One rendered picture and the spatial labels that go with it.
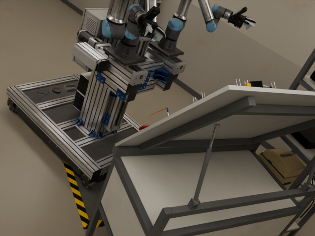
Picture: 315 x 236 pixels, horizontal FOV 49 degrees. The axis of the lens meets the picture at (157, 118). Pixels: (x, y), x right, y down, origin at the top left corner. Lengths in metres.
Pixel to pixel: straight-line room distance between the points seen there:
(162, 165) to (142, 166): 0.14
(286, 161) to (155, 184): 1.17
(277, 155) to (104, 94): 1.47
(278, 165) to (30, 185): 1.93
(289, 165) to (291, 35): 1.89
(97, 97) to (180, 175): 1.15
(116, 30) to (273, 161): 1.54
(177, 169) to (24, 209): 1.20
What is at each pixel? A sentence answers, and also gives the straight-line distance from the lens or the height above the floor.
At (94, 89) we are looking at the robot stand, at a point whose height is 0.64.
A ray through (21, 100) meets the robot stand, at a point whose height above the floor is 0.23.
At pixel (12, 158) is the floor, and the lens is 3.13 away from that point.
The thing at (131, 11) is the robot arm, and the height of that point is 1.56.
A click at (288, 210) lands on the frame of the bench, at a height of 0.80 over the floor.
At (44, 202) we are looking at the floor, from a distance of 2.85.
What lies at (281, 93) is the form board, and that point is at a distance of 1.49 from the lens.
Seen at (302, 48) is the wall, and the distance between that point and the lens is 4.25.
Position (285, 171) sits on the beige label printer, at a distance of 2.81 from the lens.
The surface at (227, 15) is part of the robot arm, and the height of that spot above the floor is 1.56.
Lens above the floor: 2.18
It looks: 32 degrees down
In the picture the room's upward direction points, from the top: 23 degrees clockwise
